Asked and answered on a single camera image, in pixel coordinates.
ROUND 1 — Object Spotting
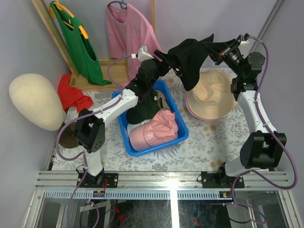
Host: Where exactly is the aluminium rail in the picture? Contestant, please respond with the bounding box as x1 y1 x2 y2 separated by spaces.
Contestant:
35 171 277 200

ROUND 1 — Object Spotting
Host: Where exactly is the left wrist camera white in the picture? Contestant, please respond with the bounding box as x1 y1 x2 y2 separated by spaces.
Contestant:
131 46 153 62

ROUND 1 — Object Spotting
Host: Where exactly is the floral table mat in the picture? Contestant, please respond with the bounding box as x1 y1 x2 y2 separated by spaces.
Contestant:
51 67 270 172

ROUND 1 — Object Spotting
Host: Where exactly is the pink t-shirt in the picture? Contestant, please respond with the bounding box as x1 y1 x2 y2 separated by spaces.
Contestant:
105 2 163 89

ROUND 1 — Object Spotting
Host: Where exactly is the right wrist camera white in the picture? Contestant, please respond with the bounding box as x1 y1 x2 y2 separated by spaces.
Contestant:
237 33 249 45

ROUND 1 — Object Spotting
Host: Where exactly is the pink cloth in bin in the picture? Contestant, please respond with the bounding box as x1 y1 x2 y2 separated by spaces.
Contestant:
151 109 178 143

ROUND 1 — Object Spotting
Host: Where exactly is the pink bucket hat strawberry logo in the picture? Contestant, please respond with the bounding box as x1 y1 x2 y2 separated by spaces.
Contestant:
186 101 224 121

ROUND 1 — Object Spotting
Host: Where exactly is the dark mannequin base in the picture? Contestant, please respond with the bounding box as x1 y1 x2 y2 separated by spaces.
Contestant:
59 122 79 149

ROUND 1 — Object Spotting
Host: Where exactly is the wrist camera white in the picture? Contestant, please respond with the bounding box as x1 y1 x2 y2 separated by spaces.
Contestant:
131 46 153 62
237 33 249 45

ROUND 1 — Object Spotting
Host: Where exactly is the yellow hanger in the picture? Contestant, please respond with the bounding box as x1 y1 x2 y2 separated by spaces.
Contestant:
49 1 89 40

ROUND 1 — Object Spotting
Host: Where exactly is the pink baseball cap in bin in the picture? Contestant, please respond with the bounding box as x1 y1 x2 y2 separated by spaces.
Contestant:
129 123 179 152

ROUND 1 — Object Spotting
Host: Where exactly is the dark green cap in bin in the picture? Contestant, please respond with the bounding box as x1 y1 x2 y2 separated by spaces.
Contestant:
126 89 160 124

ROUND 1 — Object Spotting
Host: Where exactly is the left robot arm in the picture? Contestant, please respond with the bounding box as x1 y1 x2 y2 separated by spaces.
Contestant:
73 50 174 188

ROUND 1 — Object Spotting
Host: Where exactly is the cream foam mannequin head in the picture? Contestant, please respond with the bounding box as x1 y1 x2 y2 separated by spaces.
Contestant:
9 74 66 131

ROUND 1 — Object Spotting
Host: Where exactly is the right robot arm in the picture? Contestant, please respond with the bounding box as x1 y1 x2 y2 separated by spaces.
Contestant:
205 39 287 188

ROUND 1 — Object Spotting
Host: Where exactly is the red cloth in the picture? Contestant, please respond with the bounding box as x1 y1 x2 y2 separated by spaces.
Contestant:
57 73 94 113

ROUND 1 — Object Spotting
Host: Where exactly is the wooden clothes rack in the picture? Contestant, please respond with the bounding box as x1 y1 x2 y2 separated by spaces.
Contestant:
33 0 145 91

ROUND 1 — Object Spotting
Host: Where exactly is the green tank top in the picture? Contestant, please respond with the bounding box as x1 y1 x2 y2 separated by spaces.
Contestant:
49 1 112 86

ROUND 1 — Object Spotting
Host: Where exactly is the blue plastic bin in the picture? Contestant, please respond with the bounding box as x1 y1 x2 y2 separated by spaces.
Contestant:
117 79 189 156

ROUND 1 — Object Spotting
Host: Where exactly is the black hat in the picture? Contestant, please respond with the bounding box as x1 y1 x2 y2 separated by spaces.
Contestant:
168 35 214 91

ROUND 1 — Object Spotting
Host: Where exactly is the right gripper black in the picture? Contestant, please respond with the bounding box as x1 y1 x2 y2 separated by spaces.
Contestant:
201 39 244 78

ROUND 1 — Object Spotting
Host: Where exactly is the beige bucket hat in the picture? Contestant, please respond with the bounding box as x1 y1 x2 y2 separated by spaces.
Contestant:
186 69 237 119

